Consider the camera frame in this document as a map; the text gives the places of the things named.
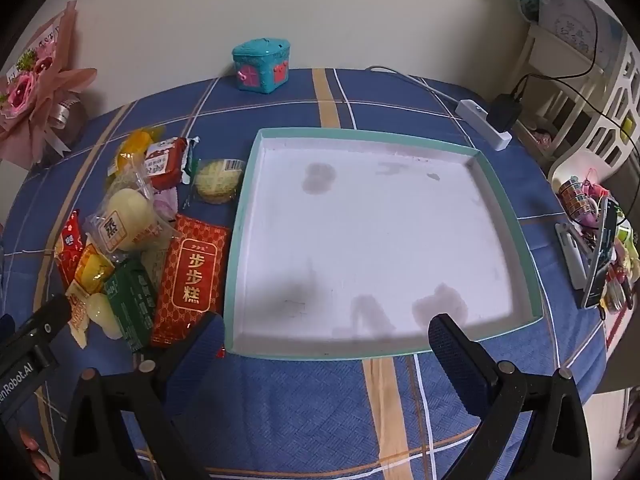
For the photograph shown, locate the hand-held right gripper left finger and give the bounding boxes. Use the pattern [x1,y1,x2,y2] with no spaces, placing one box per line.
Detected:
[59,310,226,480]

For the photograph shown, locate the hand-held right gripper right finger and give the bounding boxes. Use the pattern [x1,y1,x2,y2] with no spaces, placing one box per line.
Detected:
[427,312,601,480]

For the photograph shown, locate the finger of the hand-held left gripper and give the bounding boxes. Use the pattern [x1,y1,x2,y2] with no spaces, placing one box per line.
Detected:
[0,292,72,361]

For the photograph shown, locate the pale jelly cup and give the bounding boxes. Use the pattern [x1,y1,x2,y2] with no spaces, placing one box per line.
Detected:
[85,292,123,341]

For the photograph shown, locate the yellow orange snack packet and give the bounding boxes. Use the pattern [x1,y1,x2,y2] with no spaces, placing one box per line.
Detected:
[75,242,116,295]

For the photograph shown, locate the large red cake packet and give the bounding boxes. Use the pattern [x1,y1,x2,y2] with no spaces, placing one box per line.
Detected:
[150,214,232,348]

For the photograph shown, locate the small red snack packet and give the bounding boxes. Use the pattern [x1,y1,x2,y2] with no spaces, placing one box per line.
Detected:
[54,210,86,288]

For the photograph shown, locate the green snack packet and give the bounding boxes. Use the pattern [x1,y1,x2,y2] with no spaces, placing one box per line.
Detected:
[104,257,161,353]

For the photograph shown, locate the clear white bun packet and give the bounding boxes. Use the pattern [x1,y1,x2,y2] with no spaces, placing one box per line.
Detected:
[85,165,173,256]

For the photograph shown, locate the white tray with teal rim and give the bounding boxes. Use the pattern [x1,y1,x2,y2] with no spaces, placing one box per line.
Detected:
[223,128,545,361]

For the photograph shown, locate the purple snack packet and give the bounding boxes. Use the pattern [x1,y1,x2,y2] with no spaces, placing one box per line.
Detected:
[152,190,178,221]

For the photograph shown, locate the clear round pastry packet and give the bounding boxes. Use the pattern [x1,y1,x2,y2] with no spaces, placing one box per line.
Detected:
[182,158,246,209]

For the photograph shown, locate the dark red snack packet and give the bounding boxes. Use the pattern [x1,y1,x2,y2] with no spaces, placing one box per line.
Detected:
[142,136,201,193]

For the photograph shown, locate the white plastic holder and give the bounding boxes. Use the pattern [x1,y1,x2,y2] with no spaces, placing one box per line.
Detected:
[555,222,588,291]

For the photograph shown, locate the black flat tablet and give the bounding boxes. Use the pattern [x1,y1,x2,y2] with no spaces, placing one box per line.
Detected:
[580,197,621,311]

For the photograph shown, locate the pile of colourful trinkets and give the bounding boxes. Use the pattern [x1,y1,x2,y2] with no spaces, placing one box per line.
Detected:
[590,170,640,316]

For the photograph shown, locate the washi tape rolls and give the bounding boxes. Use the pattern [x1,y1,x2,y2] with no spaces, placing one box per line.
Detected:
[557,177,598,221]

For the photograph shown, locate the white power strip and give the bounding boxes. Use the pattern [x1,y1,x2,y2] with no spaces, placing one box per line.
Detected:
[456,100,513,152]

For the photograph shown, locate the pink flower bouquet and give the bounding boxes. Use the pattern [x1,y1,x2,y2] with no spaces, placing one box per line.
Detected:
[0,0,98,166]

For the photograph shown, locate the black power adapter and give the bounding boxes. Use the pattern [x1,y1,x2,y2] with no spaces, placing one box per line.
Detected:
[486,91,524,134]

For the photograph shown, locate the blue checked tablecloth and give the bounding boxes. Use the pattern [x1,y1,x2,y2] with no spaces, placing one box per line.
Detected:
[0,66,613,480]

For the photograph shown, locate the white cutout shelf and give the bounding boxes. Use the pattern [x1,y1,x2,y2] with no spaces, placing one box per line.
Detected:
[547,35,640,196]

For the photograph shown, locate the teal toy box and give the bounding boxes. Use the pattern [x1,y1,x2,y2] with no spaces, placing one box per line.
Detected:
[231,37,292,95]

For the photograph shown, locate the white wooden stand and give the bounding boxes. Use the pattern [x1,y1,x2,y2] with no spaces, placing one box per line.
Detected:
[510,25,606,126]

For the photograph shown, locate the white printed bag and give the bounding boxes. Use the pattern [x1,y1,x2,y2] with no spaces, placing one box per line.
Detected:
[540,0,626,56]

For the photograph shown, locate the white power cable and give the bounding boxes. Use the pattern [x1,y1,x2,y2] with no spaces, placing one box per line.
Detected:
[365,65,461,108]

